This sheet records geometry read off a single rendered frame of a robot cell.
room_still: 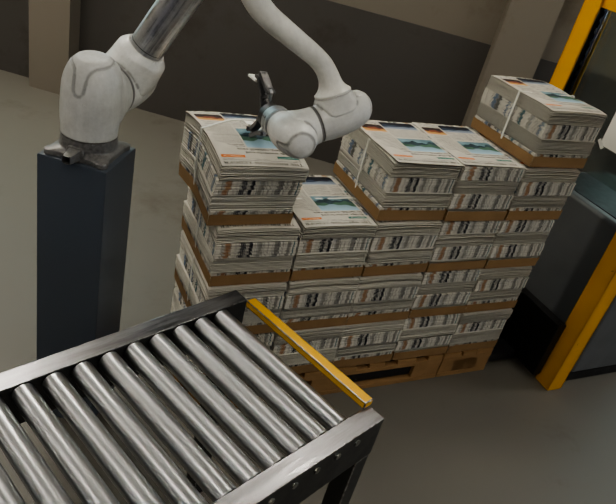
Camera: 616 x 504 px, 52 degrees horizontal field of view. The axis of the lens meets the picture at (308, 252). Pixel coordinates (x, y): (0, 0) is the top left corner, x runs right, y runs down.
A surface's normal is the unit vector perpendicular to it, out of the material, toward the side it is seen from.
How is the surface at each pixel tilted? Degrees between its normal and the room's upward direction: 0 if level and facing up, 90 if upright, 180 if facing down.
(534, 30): 90
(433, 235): 90
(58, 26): 90
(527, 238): 90
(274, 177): 99
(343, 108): 69
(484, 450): 0
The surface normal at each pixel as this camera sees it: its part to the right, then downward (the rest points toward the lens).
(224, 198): 0.37, 0.67
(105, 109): 0.62, 0.50
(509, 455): 0.22, -0.83
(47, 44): -0.17, 0.48
